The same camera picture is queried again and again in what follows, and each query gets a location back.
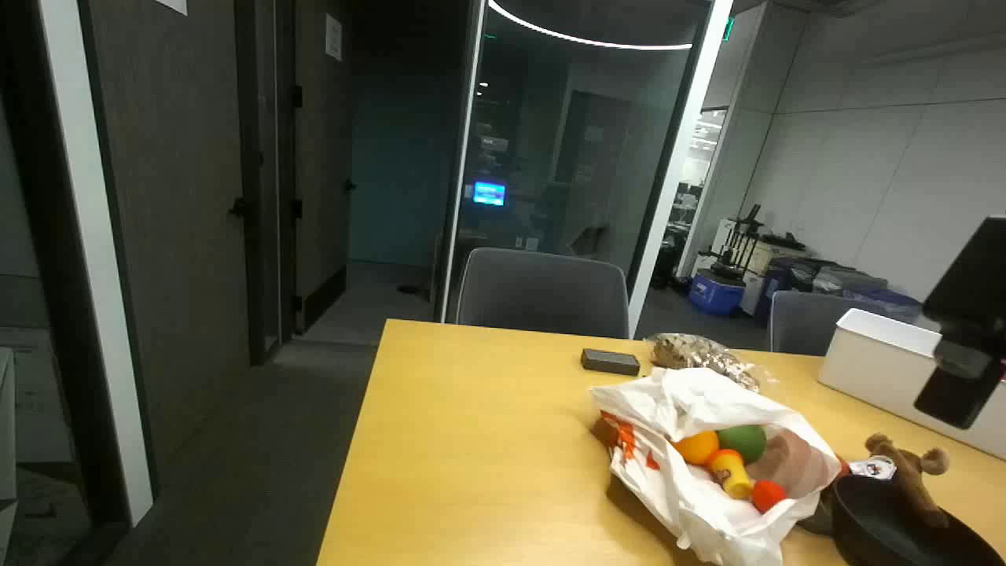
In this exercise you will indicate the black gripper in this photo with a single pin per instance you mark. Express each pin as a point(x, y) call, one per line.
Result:
point(975, 283)

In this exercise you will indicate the small black phone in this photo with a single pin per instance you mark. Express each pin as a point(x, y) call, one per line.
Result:
point(612, 363)

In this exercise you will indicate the blue bin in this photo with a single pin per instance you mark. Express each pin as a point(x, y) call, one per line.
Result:
point(717, 294)

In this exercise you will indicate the green plastic fruit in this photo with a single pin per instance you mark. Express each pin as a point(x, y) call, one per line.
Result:
point(743, 441)

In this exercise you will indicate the white rectangular box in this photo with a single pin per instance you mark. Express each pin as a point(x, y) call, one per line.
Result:
point(880, 365)

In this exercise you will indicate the clear bag of nuts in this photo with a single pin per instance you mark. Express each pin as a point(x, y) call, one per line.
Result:
point(697, 350)

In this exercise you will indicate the white orange plastic bag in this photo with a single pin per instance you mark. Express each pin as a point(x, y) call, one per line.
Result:
point(670, 403)

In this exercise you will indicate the dark grey chair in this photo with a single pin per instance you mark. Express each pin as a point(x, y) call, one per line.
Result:
point(804, 319)

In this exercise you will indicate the black bowl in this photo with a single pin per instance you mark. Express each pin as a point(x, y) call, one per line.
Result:
point(891, 534)

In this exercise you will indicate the brown plush toy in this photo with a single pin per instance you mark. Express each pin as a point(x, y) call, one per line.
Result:
point(913, 461)

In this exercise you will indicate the white glass frame strip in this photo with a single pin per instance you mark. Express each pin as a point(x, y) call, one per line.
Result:
point(461, 166)

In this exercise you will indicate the blue lit screen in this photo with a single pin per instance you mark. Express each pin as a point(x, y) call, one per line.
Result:
point(487, 191)

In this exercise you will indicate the dark door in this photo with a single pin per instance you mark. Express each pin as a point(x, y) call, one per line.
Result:
point(261, 158)

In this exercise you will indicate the white pillar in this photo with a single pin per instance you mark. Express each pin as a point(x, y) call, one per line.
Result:
point(677, 166)

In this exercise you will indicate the white leaning frame post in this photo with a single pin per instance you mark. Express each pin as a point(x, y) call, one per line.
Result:
point(96, 263)

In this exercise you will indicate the grey office chair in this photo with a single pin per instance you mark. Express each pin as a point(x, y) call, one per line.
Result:
point(538, 294)

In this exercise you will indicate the curved ceiling light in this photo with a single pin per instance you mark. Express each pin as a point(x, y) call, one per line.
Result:
point(586, 37)

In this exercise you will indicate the paper wall sign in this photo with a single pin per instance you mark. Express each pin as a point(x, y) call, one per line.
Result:
point(335, 35)

